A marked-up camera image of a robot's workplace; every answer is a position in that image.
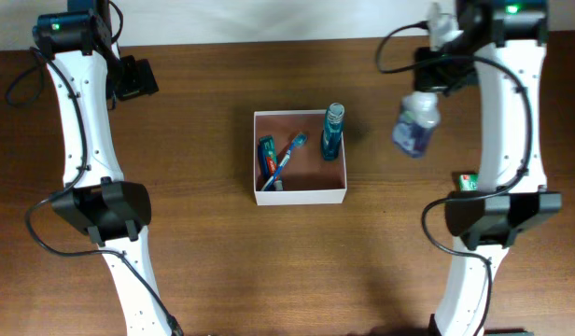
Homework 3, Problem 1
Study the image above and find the teal mouthwash bottle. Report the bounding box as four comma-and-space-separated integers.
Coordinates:
321, 103, 345, 161

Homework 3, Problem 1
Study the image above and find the green red toothpaste tube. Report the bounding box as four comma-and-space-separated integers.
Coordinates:
259, 135, 277, 181

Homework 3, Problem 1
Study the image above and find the blue disposable razor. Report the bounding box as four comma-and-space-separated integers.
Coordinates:
257, 144, 269, 182

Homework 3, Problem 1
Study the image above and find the blue foam soap bottle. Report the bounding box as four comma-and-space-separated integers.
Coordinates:
392, 91, 441, 158

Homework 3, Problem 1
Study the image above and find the white pink cardboard box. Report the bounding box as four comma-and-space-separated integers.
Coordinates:
253, 109, 347, 206

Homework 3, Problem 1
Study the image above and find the blue white toothbrush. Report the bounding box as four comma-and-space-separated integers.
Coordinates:
259, 133, 307, 191

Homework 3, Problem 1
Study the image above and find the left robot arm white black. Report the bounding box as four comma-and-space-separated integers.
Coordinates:
32, 0, 183, 335

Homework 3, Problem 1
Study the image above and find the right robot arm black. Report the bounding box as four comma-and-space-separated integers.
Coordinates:
393, 1, 562, 335

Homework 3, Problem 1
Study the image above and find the green white soap box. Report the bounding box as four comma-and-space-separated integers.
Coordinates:
458, 174, 478, 191

